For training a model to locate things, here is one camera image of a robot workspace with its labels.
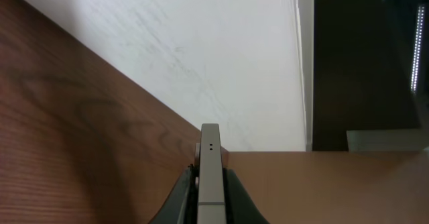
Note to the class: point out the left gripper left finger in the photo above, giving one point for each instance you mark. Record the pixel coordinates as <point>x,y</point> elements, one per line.
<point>181,205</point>

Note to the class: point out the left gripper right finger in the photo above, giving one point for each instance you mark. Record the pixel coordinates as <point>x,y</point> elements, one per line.
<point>240,209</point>

